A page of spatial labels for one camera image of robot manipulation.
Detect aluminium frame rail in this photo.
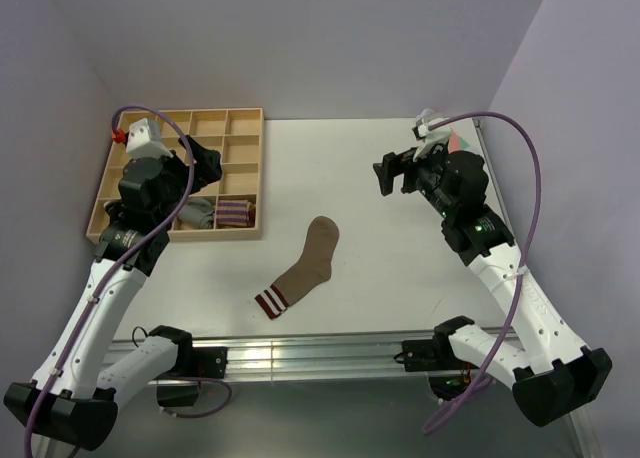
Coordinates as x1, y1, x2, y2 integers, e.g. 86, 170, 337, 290
99, 330, 516, 384

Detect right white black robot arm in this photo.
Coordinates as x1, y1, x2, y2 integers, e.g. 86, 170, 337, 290
373, 145, 612, 427

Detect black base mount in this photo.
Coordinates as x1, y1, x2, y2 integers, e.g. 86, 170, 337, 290
393, 339, 474, 401
128, 325, 233, 419

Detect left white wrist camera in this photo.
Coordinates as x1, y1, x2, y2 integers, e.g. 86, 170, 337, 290
111, 118, 173, 159

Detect grey rolled sock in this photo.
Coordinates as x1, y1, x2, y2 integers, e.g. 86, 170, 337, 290
178, 197, 216, 230

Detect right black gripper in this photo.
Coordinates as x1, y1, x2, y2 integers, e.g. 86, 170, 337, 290
372, 141, 455, 219

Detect brown sock with striped cuff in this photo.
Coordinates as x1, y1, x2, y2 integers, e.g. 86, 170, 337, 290
254, 216, 340, 320

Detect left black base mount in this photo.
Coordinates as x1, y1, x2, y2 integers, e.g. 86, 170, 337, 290
128, 325, 233, 419

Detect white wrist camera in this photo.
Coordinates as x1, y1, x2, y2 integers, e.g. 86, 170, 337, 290
412, 108, 452, 162
111, 118, 173, 159

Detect pink patterned sock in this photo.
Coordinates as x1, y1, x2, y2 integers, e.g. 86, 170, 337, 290
447, 133, 477, 154

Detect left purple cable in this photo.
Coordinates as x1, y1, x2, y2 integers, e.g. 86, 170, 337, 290
22, 103, 197, 449

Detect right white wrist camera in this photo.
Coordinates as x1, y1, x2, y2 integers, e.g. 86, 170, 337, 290
412, 108, 452, 162

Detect wooden compartment tray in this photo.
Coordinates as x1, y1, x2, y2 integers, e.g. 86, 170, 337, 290
86, 108, 264, 243

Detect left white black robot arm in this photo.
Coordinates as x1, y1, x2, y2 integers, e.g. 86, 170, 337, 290
4, 136, 223, 451

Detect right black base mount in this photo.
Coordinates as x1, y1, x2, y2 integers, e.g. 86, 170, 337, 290
393, 339, 474, 401

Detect black white rolled sock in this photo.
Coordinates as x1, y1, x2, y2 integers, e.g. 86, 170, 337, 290
104, 200, 121, 220

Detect purple striped rolled sock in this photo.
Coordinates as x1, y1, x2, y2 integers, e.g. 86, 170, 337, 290
214, 199, 256, 228

